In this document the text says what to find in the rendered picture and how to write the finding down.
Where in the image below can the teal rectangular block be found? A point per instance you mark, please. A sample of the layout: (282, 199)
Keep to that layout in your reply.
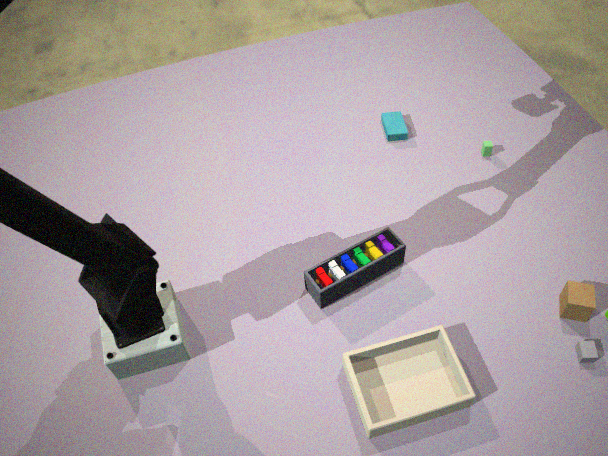
(394, 126)

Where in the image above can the yellow fuse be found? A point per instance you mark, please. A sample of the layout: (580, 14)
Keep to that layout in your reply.
(372, 251)

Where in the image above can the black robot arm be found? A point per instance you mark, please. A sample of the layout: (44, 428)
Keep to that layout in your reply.
(119, 269)

